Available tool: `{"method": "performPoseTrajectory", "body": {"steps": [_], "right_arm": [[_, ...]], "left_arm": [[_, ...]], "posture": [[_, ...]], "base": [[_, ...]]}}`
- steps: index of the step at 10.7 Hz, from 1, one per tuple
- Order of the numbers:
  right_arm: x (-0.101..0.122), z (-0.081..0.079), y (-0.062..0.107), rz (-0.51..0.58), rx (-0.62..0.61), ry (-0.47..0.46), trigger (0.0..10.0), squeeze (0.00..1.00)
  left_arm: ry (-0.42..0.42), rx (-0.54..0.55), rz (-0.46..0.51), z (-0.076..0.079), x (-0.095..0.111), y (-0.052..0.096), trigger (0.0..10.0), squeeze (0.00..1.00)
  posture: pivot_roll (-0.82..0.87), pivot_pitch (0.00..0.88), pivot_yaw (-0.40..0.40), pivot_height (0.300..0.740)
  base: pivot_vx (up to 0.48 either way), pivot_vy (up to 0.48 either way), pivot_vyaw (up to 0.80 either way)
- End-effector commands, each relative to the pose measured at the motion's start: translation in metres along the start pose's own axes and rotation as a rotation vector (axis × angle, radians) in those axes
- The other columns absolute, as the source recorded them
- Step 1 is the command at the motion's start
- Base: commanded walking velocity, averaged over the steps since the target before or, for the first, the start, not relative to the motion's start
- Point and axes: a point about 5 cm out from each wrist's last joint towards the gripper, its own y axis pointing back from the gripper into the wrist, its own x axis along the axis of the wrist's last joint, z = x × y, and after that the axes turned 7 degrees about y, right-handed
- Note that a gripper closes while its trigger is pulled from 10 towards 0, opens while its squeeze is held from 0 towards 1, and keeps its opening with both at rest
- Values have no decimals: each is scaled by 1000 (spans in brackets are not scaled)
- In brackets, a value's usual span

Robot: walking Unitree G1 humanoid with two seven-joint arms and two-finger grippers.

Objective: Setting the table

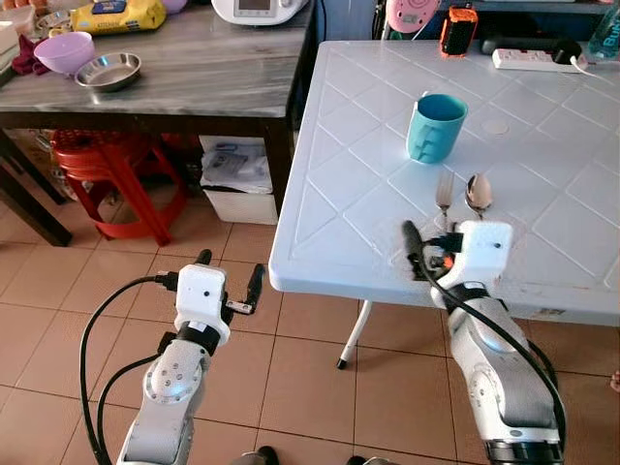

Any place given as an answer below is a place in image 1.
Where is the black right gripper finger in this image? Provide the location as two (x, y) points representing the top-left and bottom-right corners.
(401, 220), (429, 273)

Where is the steel fork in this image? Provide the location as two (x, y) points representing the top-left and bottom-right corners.
(434, 171), (457, 235)

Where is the steel spoon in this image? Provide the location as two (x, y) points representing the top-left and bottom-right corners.
(464, 173), (495, 221)

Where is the white box with papers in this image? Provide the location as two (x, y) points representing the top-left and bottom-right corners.
(200, 135), (283, 227)

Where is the teal plastic cup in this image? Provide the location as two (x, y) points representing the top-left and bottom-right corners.
(406, 93), (469, 165)

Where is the red plastic stool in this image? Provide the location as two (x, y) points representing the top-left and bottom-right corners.
(49, 130), (191, 246)

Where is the white plastic folding table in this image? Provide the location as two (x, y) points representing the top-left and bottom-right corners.
(267, 40), (620, 371)

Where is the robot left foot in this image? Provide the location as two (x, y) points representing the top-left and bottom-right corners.
(232, 445), (283, 465)

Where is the grey marble top wooden table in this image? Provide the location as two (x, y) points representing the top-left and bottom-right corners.
(0, 0), (322, 249)

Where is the steel bowl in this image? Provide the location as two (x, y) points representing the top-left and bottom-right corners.
(74, 51), (143, 94)

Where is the white power strip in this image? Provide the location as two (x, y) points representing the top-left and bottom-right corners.
(491, 47), (574, 74)

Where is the orange and black device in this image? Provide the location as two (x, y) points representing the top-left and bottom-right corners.
(439, 4), (481, 60)

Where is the black power strip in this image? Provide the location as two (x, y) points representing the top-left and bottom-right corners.
(480, 36), (565, 55)

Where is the pink round device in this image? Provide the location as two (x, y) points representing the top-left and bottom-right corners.
(385, 0), (443, 36)

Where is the black plug adapter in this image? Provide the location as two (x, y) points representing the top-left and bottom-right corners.
(551, 38), (585, 66)

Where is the purple plastic bowl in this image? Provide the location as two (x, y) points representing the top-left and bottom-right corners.
(33, 31), (97, 77)

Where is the white kitchen appliance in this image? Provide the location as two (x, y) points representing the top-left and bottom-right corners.
(209, 0), (312, 27)

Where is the yellow food package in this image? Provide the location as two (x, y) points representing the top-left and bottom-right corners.
(70, 0), (168, 37)

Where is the dark red cloth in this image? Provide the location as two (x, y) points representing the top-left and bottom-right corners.
(11, 36), (51, 78)

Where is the clear plastic water bottle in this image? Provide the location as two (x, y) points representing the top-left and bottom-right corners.
(585, 8), (620, 62)

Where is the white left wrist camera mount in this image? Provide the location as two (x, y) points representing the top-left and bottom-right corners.
(174, 263), (232, 346)

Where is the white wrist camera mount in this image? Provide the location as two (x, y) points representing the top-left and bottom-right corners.
(174, 263), (232, 346)
(453, 220), (515, 294)

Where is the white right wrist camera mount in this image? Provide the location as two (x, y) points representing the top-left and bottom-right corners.
(453, 220), (515, 294)

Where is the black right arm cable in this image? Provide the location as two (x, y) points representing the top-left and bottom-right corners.
(411, 254), (569, 442)

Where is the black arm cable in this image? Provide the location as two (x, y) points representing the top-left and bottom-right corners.
(411, 254), (569, 442)
(78, 273), (182, 465)

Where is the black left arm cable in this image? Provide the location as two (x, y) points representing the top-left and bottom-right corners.
(78, 273), (182, 465)

